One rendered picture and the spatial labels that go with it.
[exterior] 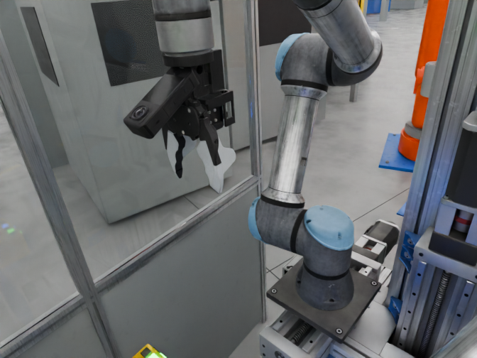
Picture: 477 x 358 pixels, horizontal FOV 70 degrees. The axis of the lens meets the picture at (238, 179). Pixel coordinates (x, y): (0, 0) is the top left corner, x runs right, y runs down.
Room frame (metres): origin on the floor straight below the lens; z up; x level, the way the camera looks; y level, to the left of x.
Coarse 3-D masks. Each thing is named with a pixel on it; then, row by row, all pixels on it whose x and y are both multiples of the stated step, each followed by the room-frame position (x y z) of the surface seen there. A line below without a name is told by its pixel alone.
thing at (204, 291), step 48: (192, 240) 1.05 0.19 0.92; (240, 240) 1.25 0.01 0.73; (144, 288) 0.86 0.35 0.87; (192, 288) 1.02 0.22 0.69; (240, 288) 1.23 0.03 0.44; (48, 336) 0.63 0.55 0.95; (96, 336) 0.72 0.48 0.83; (144, 336) 0.83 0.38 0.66; (192, 336) 0.98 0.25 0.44; (240, 336) 1.21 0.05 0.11
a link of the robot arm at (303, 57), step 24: (288, 48) 0.85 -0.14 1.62; (312, 48) 0.82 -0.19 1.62; (288, 72) 0.83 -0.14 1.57; (312, 72) 0.81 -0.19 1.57; (288, 96) 0.82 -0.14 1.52; (312, 96) 0.80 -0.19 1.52; (288, 120) 0.79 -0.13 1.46; (312, 120) 0.80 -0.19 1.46; (288, 144) 0.77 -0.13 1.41; (288, 168) 0.75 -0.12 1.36; (264, 192) 0.75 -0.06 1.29; (288, 192) 0.73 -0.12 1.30; (264, 216) 0.71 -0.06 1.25; (288, 216) 0.69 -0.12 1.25; (264, 240) 0.70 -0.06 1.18; (288, 240) 0.65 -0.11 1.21
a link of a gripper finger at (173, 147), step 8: (168, 136) 0.52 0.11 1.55; (176, 136) 0.51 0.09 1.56; (184, 136) 0.53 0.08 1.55; (168, 144) 0.52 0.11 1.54; (176, 144) 0.51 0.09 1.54; (184, 144) 0.51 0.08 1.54; (192, 144) 0.55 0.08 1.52; (168, 152) 0.52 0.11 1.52; (176, 152) 0.51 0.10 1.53; (184, 152) 0.54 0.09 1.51; (176, 160) 0.51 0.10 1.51; (176, 168) 0.52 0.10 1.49
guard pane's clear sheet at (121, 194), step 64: (0, 0) 0.78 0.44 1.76; (64, 0) 0.87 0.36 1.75; (128, 0) 1.00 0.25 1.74; (64, 64) 0.84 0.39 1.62; (128, 64) 0.97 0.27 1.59; (0, 128) 0.71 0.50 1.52; (64, 128) 0.81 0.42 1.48; (0, 192) 0.67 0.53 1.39; (64, 192) 0.77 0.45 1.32; (128, 192) 0.90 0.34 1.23; (192, 192) 1.09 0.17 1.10; (0, 256) 0.63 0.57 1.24; (64, 256) 0.73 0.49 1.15; (128, 256) 0.86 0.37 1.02; (0, 320) 0.59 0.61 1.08
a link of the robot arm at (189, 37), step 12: (156, 24) 0.50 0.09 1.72; (168, 24) 0.47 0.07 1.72; (180, 24) 0.47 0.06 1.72; (192, 24) 0.47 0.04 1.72; (204, 24) 0.48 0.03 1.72; (168, 36) 0.48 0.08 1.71; (180, 36) 0.47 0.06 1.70; (192, 36) 0.47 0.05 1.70; (204, 36) 0.48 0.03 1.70; (168, 48) 0.48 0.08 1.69; (180, 48) 0.47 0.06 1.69; (192, 48) 0.47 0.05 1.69; (204, 48) 0.48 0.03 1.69
